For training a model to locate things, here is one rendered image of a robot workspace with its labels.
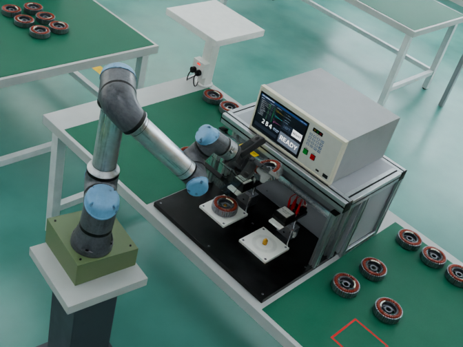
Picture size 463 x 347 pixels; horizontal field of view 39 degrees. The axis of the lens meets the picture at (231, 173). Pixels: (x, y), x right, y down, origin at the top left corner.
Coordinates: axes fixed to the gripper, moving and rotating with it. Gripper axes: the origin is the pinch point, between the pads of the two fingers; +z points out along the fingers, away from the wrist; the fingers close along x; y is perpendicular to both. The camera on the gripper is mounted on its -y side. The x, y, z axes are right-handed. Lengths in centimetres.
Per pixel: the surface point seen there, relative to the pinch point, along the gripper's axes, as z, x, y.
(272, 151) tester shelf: 6.3, -12.1, -7.3
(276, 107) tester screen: -2.8, -13.9, -22.2
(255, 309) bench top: 14, 21, 45
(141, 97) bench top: 1, -118, 4
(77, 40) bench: -21, -178, -3
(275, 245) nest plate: 26.7, -1.6, 23.9
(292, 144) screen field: 7.3, -5.5, -13.7
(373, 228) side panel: 69, 2, -5
